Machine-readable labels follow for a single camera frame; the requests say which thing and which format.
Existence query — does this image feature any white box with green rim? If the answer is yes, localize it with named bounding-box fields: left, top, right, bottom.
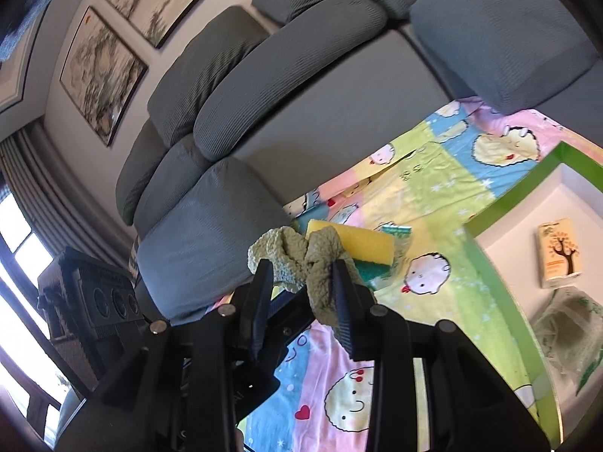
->
left=464, top=141, right=603, bottom=450

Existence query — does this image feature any grey sofa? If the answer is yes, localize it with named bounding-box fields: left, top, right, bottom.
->
left=115, top=0, right=603, bottom=325

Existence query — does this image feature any blue grey seat cushion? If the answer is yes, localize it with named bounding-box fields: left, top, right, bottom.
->
left=132, top=157, right=295, bottom=323

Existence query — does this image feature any yellow green sponge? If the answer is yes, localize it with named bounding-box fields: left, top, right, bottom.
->
left=304, top=219, right=395, bottom=279
left=374, top=223, right=414, bottom=293

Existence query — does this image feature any colourful cartoon printed blanket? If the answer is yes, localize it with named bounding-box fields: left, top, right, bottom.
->
left=214, top=96, right=603, bottom=452

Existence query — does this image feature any tissue pack with tree print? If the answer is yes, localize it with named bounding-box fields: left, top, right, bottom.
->
left=536, top=218, right=582, bottom=290

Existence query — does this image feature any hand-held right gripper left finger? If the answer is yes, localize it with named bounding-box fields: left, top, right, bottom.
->
left=54, top=258, right=276, bottom=452

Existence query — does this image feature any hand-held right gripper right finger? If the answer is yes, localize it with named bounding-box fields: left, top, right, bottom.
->
left=330, top=259, right=552, bottom=452

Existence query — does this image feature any clear plastic bag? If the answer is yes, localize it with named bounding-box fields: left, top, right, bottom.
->
left=530, top=287, right=603, bottom=396

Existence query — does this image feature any large framed ink painting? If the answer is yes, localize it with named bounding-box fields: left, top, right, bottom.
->
left=59, top=6, right=149, bottom=148

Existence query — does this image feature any grey curtain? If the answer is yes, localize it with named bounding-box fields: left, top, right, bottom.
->
left=0, top=120, right=137, bottom=293

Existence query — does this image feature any green knitted cloth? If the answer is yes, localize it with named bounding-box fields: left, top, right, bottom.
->
left=247, top=226, right=378, bottom=340

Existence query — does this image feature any grey throw pillow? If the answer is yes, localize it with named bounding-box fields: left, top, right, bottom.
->
left=409, top=0, right=599, bottom=116

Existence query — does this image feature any window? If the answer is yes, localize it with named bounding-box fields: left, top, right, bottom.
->
left=0, top=183, right=90, bottom=434

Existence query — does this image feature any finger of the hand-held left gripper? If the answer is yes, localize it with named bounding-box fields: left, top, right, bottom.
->
left=233, top=296, right=312, bottom=417

